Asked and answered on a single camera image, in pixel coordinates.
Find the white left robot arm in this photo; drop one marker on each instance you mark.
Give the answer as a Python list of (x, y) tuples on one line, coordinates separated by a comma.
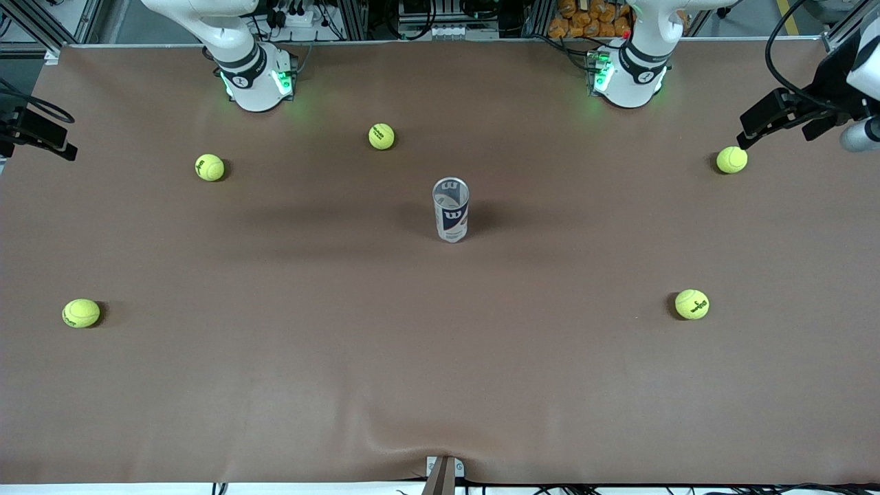
[(629, 89)]

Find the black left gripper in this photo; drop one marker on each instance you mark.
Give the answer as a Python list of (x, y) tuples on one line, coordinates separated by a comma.
[(830, 87)]

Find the yellow tennis ball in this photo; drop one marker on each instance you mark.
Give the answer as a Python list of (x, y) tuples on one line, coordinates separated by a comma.
[(209, 167), (731, 159), (381, 136), (81, 313), (691, 304)]

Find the white power strip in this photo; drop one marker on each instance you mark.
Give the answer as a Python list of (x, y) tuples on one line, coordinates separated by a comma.
[(302, 18)]

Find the white socket strip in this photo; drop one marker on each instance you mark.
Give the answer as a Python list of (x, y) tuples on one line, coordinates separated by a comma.
[(447, 31)]

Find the aluminium frame corner post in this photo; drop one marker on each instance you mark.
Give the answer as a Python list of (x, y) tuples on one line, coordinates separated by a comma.
[(835, 34), (86, 20)]

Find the orange packaged snacks pile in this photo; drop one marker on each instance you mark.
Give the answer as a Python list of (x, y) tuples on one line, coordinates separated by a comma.
[(584, 20)]

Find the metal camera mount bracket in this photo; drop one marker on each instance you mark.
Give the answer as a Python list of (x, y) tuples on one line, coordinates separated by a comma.
[(443, 478)]

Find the clear blue tennis ball can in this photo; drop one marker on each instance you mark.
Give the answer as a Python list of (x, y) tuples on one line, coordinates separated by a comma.
[(452, 216)]

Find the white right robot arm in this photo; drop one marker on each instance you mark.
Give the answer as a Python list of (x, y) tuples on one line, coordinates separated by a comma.
[(256, 96)]

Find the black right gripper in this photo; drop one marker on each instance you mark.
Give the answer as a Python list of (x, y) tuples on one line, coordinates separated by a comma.
[(12, 122)]

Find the brown table cover mat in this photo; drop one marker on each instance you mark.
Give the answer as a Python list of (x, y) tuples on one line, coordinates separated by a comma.
[(440, 344)]

